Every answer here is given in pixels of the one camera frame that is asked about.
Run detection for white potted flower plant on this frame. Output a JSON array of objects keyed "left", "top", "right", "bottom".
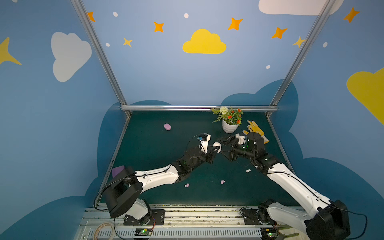
[{"left": 211, "top": 106, "right": 244, "bottom": 134}]

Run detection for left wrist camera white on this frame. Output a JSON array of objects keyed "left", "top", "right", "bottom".
[{"left": 198, "top": 134, "right": 211, "bottom": 154}]

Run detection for yellow work glove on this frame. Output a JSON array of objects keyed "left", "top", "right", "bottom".
[{"left": 243, "top": 121, "right": 269, "bottom": 144}]

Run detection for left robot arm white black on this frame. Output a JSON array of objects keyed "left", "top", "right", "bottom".
[{"left": 100, "top": 142, "right": 222, "bottom": 218}]

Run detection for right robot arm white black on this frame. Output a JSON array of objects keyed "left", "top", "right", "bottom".
[{"left": 214, "top": 133, "right": 351, "bottom": 240}]

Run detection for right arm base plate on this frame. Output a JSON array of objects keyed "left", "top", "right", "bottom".
[{"left": 240, "top": 208, "right": 278, "bottom": 226}]

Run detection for purple earbud charging case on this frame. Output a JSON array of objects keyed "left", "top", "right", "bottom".
[{"left": 164, "top": 123, "right": 172, "bottom": 131}]

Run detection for white earbud charging case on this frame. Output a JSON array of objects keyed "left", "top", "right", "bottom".
[{"left": 213, "top": 142, "right": 222, "bottom": 153}]

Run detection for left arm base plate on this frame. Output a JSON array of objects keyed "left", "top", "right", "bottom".
[{"left": 123, "top": 210, "right": 166, "bottom": 226}]

